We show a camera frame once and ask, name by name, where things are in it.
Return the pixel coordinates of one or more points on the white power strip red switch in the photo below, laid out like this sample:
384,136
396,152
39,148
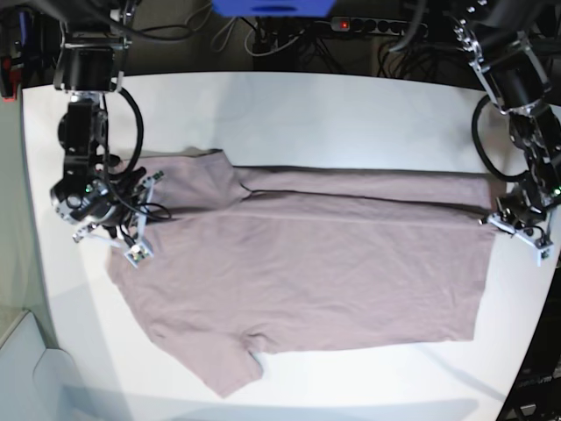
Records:
369,26

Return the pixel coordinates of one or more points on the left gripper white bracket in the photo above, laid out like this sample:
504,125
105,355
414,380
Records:
529,224

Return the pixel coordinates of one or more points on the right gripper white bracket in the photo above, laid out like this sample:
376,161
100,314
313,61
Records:
127,233

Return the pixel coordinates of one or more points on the blue box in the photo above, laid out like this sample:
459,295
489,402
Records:
273,8

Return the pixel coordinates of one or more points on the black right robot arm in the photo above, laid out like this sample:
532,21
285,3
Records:
97,189

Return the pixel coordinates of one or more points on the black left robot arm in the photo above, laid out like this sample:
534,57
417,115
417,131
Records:
495,37

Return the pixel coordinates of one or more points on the red black clamp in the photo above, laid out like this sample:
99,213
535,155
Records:
10,80

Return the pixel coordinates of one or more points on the mauve pink t-shirt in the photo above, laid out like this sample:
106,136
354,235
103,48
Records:
275,260

